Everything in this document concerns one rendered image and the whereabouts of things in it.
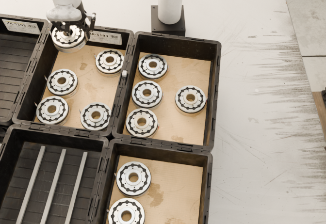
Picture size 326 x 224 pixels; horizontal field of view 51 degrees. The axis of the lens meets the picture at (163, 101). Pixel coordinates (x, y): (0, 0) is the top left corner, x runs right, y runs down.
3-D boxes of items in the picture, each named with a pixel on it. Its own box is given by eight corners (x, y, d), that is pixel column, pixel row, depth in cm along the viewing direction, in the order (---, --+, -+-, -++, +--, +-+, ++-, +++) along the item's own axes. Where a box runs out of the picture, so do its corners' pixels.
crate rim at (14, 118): (52, 24, 121) (50, 19, 119) (135, 34, 119) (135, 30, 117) (12, 126, 102) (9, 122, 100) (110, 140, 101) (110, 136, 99)
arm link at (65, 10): (46, 22, 90) (39, 4, 85) (53, -9, 96) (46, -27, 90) (81, 21, 90) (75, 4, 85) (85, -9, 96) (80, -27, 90)
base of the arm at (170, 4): (157, 7, 140) (157, -27, 125) (180, 6, 140) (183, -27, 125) (157, 24, 136) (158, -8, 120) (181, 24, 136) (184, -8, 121)
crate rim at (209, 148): (212, 154, 99) (213, 152, 97) (111, 140, 101) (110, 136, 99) (220, 45, 118) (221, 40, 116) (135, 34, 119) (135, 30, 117)
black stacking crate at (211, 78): (207, 164, 108) (212, 152, 98) (115, 151, 109) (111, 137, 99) (216, 61, 126) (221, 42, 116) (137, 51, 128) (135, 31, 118)
